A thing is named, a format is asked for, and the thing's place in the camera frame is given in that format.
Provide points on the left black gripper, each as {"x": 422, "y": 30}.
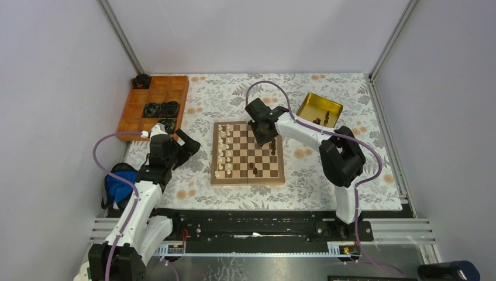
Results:
{"x": 189, "y": 148}

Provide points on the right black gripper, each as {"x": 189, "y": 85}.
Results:
{"x": 261, "y": 141}

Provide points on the gold metal tin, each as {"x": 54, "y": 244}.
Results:
{"x": 315, "y": 106}

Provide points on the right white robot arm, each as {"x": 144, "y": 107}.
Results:
{"x": 341, "y": 157}

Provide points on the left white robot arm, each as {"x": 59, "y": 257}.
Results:
{"x": 126, "y": 251}

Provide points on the wooden chess board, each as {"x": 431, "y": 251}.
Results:
{"x": 235, "y": 147}

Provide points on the dark chess piece in tin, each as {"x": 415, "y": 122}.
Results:
{"x": 317, "y": 121}
{"x": 326, "y": 118}

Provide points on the green black coil in tray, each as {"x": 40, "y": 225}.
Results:
{"x": 169, "y": 124}

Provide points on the orange compartment tray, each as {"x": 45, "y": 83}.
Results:
{"x": 165, "y": 98}

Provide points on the black item tray corner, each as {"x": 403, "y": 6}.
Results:
{"x": 141, "y": 82}

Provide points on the blue cloth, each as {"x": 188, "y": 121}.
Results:
{"x": 117, "y": 192}

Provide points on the dark cylinder bottle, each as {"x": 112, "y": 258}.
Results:
{"x": 449, "y": 271}

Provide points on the black mounting rail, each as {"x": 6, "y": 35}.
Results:
{"x": 248, "y": 231}

